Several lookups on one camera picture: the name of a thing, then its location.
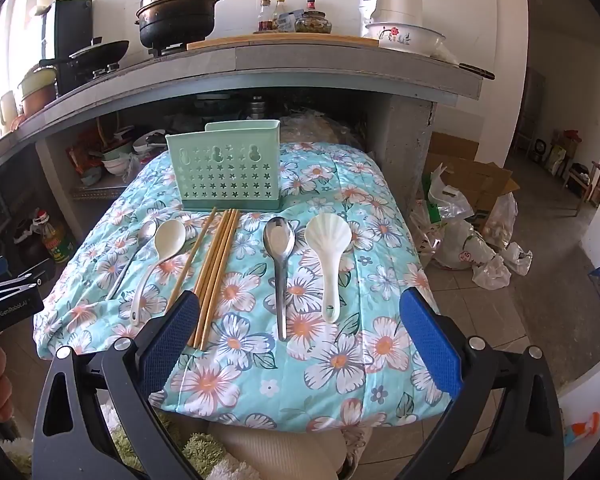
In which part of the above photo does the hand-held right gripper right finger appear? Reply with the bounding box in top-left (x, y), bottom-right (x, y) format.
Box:
top-left (395, 287), bottom-right (566, 480)

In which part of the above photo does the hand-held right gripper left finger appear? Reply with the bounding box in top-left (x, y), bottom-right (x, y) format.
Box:
top-left (32, 290), bottom-right (201, 480)

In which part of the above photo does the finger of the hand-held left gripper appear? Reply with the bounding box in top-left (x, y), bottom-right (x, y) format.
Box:
top-left (0, 256), bottom-right (52, 306)

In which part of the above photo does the wooden chopstick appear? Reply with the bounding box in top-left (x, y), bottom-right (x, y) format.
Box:
top-left (167, 206), bottom-right (218, 311)
top-left (196, 209), bottom-right (236, 350)
top-left (200, 209), bottom-right (241, 351)
top-left (192, 209), bottom-right (231, 348)

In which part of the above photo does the white ceramic spoon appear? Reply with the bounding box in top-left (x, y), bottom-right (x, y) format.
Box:
top-left (130, 219), bottom-right (187, 325)

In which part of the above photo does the small metal spoon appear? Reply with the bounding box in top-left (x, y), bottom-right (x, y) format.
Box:
top-left (105, 219), bottom-right (158, 303)

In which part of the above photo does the white rice paddle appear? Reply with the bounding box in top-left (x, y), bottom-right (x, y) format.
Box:
top-left (305, 212), bottom-right (352, 323)

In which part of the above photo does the large metal spoon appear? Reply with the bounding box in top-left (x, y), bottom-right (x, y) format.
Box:
top-left (262, 216), bottom-right (297, 342)

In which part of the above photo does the green plastic utensil holder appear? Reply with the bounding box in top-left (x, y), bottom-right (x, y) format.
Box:
top-left (166, 119), bottom-right (282, 212)

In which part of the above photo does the dark brown jar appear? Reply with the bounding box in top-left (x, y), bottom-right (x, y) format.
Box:
top-left (14, 230), bottom-right (46, 261)

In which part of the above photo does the yellow cooking oil bottle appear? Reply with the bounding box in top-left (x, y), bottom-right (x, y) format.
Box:
top-left (32, 210), bottom-right (76, 264)

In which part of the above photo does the white plastic bag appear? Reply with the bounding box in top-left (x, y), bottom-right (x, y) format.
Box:
top-left (502, 241), bottom-right (533, 276)
top-left (472, 255), bottom-right (512, 291)

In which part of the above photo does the white bag red print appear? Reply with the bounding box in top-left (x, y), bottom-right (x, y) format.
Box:
top-left (430, 217), bottom-right (498, 268)

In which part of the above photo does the perforated metal shelf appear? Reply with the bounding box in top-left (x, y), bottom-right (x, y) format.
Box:
top-left (72, 180), bottom-right (131, 202)

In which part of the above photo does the teal floral blanket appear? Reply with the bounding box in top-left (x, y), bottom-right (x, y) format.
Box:
top-left (34, 141), bottom-right (453, 433)

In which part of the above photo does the person's fluffy robe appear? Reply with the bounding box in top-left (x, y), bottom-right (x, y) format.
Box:
top-left (0, 400), bottom-right (261, 480)

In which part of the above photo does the red orange plastic packet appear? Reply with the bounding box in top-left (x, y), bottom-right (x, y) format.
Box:
top-left (66, 140), bottom-right (103, 173)

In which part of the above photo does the person's white shoe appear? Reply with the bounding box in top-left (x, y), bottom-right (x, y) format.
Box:
top-left (337, 425), bottom-right (378, 478)

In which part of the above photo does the clear plastic bag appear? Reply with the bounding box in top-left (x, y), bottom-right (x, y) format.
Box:
top-left (480, 192), bottom-right (520, 251)

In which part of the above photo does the pile of bowls and plates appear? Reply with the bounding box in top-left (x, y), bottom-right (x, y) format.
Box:
top-left (80, 127), bottom-right (168, 186)

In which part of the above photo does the person's white trouser leg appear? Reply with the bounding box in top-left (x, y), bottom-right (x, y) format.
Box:
top-left (220, 422), bottom-right (348, 480)

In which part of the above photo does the cardboard box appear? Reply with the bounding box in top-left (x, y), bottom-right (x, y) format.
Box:
top-left (422, 132), bottom-right (521, 231)

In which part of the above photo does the brown pot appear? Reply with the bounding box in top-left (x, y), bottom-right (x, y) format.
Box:
top-left (20, 87), bottom-right (58, 116)

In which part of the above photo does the orange blue toy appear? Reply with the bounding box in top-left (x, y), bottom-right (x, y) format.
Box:
top-left (562, 411), bottom-right (600, 447)

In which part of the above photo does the black gas stove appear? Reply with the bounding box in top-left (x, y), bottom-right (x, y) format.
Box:
top-left (60, 42), bottom-right (216, 96)

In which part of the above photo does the wooden chair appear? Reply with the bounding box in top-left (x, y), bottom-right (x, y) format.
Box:
top-left (565, 160), bottom-right (600, 216)

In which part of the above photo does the black wok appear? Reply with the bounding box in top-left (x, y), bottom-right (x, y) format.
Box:
top-left (39, 37), bottom-right (131, 68)

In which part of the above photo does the clear bag of yellow food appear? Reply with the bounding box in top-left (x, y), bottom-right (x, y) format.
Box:
top-left (280, 109), bottom-right (363, 150)

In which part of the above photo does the stack of steel pots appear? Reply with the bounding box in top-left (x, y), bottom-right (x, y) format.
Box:
top-left (245, 94), bottom-right (272, 117)

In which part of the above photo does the wooden door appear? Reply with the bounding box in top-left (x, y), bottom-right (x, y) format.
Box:
top-left (515, 67), bottom-right (546, 153)

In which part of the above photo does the black box appliance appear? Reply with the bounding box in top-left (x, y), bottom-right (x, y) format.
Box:
top-left (42, 0), bottom-right (93, 96)

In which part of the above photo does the black steamer pot steel lid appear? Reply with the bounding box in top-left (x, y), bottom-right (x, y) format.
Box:
top-left (134, 0), bottom-right (227, 50)

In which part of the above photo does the grey concrete kitchen counter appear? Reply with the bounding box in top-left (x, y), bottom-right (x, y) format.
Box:
top-left (0, 35), bottom-right (483, 221)

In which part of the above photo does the white floral enamel basin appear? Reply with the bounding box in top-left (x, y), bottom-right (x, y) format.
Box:
top-left (364, 22), bottom-right (446, 56)

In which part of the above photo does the wooden cutting board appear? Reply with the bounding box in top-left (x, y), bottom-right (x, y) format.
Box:
top-left (186, 34), bottom-right (381, 52)

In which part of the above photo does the glass jar of pickles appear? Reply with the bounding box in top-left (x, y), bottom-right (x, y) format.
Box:
top-left (295, 10), bottom-right (333, 35)

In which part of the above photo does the white rice cooker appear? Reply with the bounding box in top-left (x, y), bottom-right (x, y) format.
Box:
top-left (357, 0), bottom-right (424, 38)

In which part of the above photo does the black knife handle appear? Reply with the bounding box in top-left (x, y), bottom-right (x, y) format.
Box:
top-left (432, 42), bottom-right (496, 81)

